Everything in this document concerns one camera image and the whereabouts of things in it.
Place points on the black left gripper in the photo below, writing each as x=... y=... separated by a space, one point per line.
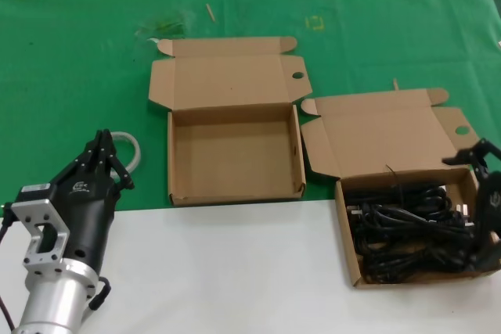
x=86 y=212

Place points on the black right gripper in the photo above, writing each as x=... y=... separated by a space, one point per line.
x=489 y=209

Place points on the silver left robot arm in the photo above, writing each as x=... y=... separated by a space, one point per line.
x=55 y=302

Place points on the open brown cardboard box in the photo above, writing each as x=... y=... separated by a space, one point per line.
x=372 y=134
x=235 y=154

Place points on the clear tape roll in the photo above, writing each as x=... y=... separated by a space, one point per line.
x=135 y=146

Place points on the green table cloth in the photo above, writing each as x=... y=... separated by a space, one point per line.
x=78 y=56

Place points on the clear plastic wrapper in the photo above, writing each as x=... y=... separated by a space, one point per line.
x=168 y=25

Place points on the small wooden stick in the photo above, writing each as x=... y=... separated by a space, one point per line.
x=395 y=84
x=211 y=12

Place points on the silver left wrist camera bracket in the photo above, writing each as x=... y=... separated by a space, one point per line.
x=27 y=212

